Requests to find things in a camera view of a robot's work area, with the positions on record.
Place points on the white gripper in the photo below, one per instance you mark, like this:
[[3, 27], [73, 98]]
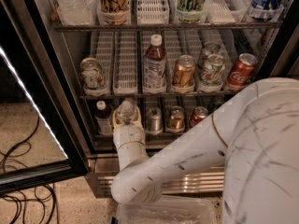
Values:
[[128, 135]]

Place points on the clear water bottle bottom shelf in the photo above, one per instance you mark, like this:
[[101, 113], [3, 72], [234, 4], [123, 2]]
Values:
[[126, 112]]

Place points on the clear water bottle shelf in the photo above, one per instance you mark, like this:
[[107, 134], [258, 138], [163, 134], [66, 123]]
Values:
[[126, 112], [77, 12]]

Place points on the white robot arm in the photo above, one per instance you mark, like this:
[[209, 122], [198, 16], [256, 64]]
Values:
[[254, 136]]

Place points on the brown tea bottle bottom shelf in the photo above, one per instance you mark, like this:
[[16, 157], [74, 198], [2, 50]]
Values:
[[103, 115]]

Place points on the brown tea bottle shelf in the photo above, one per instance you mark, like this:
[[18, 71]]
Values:
[[154, 66], [103, 115]]

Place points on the silver can bottom shelf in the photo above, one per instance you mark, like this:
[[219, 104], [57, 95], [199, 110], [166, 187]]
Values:
[[154, 120]]

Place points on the gold can bottom shelf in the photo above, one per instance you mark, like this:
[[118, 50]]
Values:
[[176, 119]]

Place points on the gold can shelf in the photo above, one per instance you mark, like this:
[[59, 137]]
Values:
[[176, 119], [183, 75]]

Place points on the brown tea bottle middle shelf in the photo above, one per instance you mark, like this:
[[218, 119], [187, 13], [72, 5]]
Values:
[[154, 66]]

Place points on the red can bottom shelf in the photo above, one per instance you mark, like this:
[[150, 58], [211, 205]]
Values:
[[198, 114]]

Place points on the gold can middle shelf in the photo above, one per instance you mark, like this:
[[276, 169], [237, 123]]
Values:
[[183, 75]]

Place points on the black fridge glass door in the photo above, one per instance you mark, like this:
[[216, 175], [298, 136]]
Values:
[[43, 138]]

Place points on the stainless steel fridge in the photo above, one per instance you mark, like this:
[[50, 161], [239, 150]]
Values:
[[120, 50]]

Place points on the green can bottom shelf rear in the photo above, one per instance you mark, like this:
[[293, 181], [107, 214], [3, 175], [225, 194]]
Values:
[[215, 103]]

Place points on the brown tall can top shelf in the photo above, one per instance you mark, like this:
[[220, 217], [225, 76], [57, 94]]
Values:
[[113, 12]]

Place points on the empty white tray top shelf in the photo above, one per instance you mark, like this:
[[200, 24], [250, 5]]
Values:
[[152, 12]]

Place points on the clear water bottle top shelf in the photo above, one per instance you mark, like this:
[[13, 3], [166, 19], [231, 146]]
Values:
[[77, 12]]

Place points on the green tall can top shelf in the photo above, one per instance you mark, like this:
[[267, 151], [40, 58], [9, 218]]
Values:
[[189, 11]]

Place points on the right fridge glass door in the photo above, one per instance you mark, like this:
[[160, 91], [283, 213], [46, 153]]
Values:
[[282, 60]]

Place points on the white green can middle left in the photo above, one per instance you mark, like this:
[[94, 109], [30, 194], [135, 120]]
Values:
[[92, 76]]

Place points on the white green can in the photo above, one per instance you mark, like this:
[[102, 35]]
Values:
[[92, 76], [211, 72]]

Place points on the white green can middle front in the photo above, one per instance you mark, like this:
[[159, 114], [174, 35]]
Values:
[[211, 72]]

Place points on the clear plastic bin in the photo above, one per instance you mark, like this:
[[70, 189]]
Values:
[[168, 210]]

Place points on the silver can middle rear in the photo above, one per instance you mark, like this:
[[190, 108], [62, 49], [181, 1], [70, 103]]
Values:
[[208, 49]]

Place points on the red coca-cola can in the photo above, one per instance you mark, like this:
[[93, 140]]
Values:
[[241, 72]]

